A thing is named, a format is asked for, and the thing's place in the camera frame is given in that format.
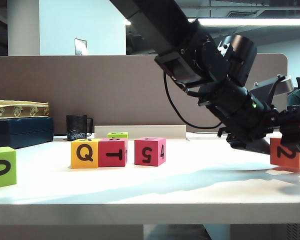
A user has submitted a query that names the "green foam block zero print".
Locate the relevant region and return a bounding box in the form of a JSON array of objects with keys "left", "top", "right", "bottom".
[{"left": 0, "top": 146, "right": 17, "bottom": 190}]

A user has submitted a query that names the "orange foam block letter D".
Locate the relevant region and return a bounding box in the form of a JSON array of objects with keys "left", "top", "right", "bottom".
[{"left": 269, "top": 137, "right": 300, "bottom": 171}]

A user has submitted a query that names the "pink foam block letter B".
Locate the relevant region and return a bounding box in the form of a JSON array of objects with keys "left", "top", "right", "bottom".
[{"left": 97, "top": 138, "right": 128, "bottom": 168}]

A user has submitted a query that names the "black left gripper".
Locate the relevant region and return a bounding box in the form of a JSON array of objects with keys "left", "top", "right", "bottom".
[{"left": 217, "top": 94, "right": 300, "bottom": 155}]

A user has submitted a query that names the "navy blue box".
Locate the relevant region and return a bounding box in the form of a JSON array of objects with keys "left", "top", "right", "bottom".
[{"left": 0, "top": 116, "right": 55, "bottom": 150}]

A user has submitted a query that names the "green foam block umbrella print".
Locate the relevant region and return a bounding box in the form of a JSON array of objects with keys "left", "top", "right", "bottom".
[{"left": 107, "top": 131, "right": 129, "bottom": 140}]

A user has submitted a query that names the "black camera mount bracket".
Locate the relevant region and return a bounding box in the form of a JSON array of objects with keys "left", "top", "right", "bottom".
[{"left": 249, "top": 74, "right": 286, "bottom": 111}]

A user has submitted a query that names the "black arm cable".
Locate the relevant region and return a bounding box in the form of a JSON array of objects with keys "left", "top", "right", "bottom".
[{"left": 163, "top": 71, "right": 224, "bottom": 130}]

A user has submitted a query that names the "yellow foam letter block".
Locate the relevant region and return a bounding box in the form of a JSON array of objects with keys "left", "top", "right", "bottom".
[{"left": 70, "top": 138, "right": 100, "bottom": 169}]

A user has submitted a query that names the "beige cable tray cover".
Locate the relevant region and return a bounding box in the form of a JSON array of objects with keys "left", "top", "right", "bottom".
[{"left": 94, "top": 124, "right": 188, "bottom": 140}]

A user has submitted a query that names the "silver wall plate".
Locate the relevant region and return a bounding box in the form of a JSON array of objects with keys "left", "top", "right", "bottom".
[{"left": 74, "top": 37, "right": 88, "bottom": 56}]

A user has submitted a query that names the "pink foam block letter C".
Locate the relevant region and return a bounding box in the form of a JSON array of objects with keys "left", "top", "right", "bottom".
[{"left": 134, "top": 136, "right": 167, "bottom": 167}]

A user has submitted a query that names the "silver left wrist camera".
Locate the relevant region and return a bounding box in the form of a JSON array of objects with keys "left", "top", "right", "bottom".
[{"left": 277, "top": 75, "right": 295, "bottom": 96}]

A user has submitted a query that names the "brown desk partition panel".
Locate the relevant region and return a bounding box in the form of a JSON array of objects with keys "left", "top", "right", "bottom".
[{"left": 0, "top": 53, "right": 289, "bottom": 137}]

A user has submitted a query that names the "yellow patterned box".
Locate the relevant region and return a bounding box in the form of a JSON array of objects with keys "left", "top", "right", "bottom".
[{"left": 0, "top": 99, "right": 50, "bottom": 119}]

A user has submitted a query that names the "black mug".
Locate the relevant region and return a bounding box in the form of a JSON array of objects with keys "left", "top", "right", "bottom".
[{"left": 65, "top": 114, "right": 94, "bottom": 142}]

